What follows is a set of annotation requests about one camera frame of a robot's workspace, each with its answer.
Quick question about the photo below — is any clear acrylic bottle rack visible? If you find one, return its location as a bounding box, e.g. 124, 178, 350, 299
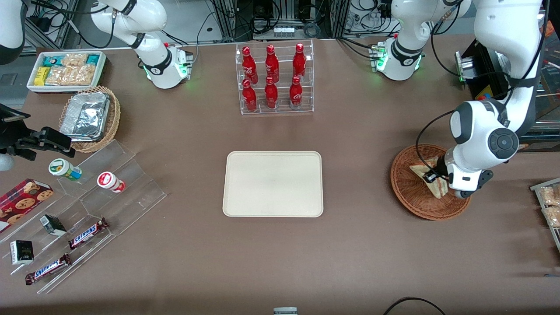
235, 39, 315, 116

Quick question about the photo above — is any red plaid cookie box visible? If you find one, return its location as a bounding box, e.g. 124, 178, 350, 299
0, 178, 54, 233

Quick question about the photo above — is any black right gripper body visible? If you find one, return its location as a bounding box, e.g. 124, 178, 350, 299
0, 104, 42, 159

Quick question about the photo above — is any light tan wicker basket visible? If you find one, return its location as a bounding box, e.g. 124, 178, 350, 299
59, 86, 121, 153

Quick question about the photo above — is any brown snickers bar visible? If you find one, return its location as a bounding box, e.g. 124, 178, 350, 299
24, 253, 72, 286
68, 218, 109, 250

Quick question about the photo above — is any red cola bottle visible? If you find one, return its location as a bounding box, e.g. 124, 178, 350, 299
289, 75, 304, 109
264, 77, 279, 109
292, 43, 307, 80
242, 79, 258, 112
265, 45, 280, 84
242, 47, 258, 84

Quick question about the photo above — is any clear wrapped pastry pack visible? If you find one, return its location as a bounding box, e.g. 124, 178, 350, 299
542, 206, 560, 228
539, 185, 560, 207

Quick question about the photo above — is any black metal appliance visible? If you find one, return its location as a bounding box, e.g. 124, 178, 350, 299
454, 8, 560, 154

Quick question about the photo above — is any aluminium frame rack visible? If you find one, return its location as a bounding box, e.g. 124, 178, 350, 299
210, 0, 351, 41

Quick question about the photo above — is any silver metal snack tray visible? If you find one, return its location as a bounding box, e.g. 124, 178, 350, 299
530, 177, 560, 254

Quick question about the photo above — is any round brown wicker basket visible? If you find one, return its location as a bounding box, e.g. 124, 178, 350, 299
390, 144, 473, 221

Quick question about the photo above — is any black floor cable loop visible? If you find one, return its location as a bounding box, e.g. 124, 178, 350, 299
383, 297, 447, 315

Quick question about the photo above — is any triangular sandwich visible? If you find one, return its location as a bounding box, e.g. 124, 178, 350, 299
410, 158, 450, 199

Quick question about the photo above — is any small clear cracker bag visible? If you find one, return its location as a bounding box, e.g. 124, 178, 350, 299
61, 53, 89, 67

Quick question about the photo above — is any green label yogurt bottle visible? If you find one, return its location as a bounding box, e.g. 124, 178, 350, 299
48, 158, 83, 182

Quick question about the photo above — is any small black white box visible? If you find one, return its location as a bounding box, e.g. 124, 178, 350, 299
10, 240, 35, 266
39, 214, 67, 237

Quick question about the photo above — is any cream rectangular serving tray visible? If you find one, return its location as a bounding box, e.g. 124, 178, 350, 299
222, 151, 324, 218

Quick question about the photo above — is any red label yogurt bottle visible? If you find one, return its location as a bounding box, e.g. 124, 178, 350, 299
97, 171, 126, 193

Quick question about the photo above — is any large clear cracker bag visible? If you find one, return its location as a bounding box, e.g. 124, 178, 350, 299
45, 65, 96, 86

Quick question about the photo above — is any white rectangular snack tray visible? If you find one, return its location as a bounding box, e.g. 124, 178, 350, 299
27, 51, 107, 94

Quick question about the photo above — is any silver foil container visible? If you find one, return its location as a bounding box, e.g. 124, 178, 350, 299
59, 91, 110, 142

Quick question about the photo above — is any clear acrylic step display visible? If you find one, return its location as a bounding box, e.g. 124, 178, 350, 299
0, 140, 167, 295

